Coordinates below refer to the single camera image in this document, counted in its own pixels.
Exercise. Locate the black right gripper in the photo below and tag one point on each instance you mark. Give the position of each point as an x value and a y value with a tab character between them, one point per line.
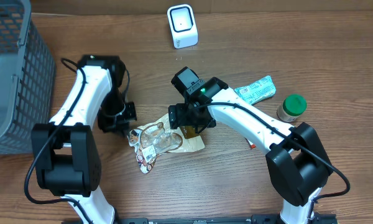
176	116

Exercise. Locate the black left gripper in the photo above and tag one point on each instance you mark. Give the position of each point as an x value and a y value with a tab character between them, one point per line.
129	111

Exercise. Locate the beige cookie bag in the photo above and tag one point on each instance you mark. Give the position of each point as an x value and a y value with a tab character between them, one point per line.
155	139

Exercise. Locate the teal snack packet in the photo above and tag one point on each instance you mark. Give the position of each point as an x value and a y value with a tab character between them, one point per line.
257	91

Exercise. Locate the green lid jar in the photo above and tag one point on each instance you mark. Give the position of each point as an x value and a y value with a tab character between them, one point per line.
291	108

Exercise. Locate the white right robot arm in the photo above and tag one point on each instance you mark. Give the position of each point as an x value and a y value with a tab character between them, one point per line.
297	162

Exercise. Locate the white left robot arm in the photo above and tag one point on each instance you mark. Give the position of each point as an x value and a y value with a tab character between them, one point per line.
66	165

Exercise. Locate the white barcode scanner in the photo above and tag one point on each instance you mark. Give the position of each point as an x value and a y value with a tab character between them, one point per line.
182	26

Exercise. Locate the grey plastic mesh basket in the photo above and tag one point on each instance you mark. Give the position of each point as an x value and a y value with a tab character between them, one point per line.
27	75

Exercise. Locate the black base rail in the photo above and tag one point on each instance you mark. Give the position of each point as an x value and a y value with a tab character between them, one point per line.
227	220

